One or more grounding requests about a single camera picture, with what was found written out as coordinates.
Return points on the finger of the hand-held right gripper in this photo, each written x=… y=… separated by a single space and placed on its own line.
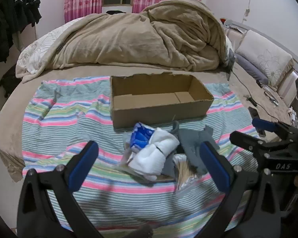
x=264 y=125
x=248 y=141

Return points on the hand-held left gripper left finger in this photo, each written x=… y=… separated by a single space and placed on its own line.
x=83 y=166

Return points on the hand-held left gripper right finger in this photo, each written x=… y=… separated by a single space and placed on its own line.
x=214 y=166

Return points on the cotton swab pack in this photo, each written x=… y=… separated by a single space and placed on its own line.
x=185 y=171

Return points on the grey socks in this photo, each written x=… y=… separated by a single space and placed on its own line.
x=192 y=143

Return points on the white socks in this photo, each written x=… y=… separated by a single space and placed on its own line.
x=156 y=151

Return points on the blue packet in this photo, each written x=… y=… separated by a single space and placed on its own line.
x=140 y=136

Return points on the cardboard box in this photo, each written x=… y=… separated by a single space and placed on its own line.
x=149 y=110

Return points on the eyeglasses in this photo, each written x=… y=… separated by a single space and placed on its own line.
x=270 y=96

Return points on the striped towel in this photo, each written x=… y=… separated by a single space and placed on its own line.
x=72 y=119

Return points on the grey pillow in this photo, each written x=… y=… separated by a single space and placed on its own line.
x=250 y=69

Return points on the dark tablet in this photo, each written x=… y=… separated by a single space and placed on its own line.
x=231 y=64

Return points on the white floral pillow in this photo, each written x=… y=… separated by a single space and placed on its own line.
x=265 y=54

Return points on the beige bed sheet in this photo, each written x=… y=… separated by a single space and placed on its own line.
x=12 y=119

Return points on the metal bed headboard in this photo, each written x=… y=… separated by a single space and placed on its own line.
x=238 y=26

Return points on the black bag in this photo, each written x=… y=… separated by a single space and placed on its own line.
x=8 y=81

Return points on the white floral quilt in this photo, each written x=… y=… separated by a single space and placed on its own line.
x=37 y=52

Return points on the beige fleece blanket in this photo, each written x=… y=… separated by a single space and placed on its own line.
x=139 y=37

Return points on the black item on sill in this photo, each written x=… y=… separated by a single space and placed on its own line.
x=115 y=12

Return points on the dark hanging clothes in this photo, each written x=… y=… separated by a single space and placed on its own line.
x=7 y=17

